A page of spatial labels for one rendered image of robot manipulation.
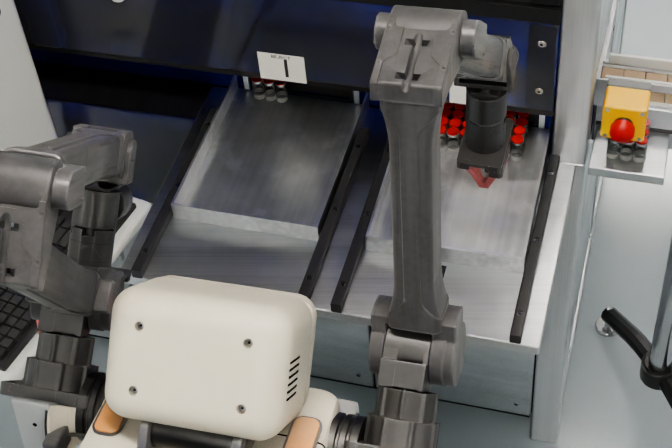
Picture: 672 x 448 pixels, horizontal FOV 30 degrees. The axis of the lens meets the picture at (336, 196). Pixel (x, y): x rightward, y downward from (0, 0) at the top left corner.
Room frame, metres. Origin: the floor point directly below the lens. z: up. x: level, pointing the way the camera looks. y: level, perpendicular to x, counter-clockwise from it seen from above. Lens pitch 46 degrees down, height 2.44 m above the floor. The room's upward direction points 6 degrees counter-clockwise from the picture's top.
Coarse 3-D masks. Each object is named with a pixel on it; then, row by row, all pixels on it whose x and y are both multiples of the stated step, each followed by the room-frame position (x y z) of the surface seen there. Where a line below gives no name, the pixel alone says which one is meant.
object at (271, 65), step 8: (264, 56) 1.69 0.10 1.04; (272, 56) 1.69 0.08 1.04; (280, 56) 1.68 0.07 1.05; (288, 56) 1.68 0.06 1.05; (296, 56) 1.67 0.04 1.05; (264, 64) 1.69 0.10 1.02; (272, 64) 1.69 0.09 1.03; (280, 64) 1.68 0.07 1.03; (288, 64) 1.68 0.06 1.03; (296, 64) 1.67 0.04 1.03; (304, 64) 1.67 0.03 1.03; (264, 72) 1.69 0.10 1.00; (272, 72) 1.69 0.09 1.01; (280, 72) 1.68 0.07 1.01; (288, 72) 1.68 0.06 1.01; (296, 72) 1.67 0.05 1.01; (304, 72) 1.67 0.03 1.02; (288, 80) 1.68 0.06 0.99; (296, 80) 1.67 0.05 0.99; (304, 80) 1.67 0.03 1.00
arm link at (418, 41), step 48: (384, 48) 1.00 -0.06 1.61; (432, 48) 0.98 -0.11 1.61; (384, 96) 0.95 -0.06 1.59; (432, 96) 0.93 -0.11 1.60; (432, 144) 0.93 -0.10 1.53; (432, 192) 0.92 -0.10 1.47; (432, 240) 0.90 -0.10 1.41; (432, 288) 0.89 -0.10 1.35; (384, 336) 0.89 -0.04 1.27; (432, 336) 0.88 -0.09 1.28
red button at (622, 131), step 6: (618, 120) 1.47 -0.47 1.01; (624, 120) 1.47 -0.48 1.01; (612, 126) 1.47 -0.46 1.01; (618, 126) 1.46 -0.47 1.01; (624, 126) 1.46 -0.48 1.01; (630, 126) 1.46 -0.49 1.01; (612, 132) 1.46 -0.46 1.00; (618, 132) 1.45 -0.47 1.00; (624, 132) 1.45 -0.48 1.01; (630, 132) 1.45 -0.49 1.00; (612, 138) 1.46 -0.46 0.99; (618, 138) 1.45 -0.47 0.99; (624, 138) 1.45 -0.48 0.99; (630, 138) 1.45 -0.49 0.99
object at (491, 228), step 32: (544, 128) 1.61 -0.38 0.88; (448, 160) 1.55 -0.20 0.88; (512, 160) 1.54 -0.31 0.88; (544, 160) 1.50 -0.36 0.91; (384, 192) 1.48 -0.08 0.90; (448, 192) 1.47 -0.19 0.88; (480, 192) 1.47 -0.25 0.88; (512, 192) 1.46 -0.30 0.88; (384, 224) 1.42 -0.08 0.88; (448, 224) 1.40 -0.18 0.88; (480, 224) 1.39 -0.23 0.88; (512, 224) 1.39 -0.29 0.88; (448, 256) 1.32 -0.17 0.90; (480, 256) 1.30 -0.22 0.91; (512, 256) 1.29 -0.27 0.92
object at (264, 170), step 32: (224, 96) 1.74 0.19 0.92; (288, 96) 1.76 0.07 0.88; (224, 128) 1.69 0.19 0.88; (256, 128) 1.68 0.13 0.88; (288, 128) 1.68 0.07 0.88; (320, 128) 1.67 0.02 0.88; (352, 128) 1.62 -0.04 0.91; (192, 160) 1.58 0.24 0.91; (224, 160) 1.61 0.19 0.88; (256, 160) 1.60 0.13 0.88; (288, 160) 1.59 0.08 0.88; (320, 160) 1.58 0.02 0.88; (192, 192) 1.54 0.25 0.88; (224, 192) 1.53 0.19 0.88; (256, 192) 1.52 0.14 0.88; (288, 192) 1.51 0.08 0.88; (320, 192) 1.51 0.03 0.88; (224, 224) 1.45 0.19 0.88; (256, 224) 1.43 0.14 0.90; (288, 224) 1.41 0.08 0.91; (320, 224) 1.41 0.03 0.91
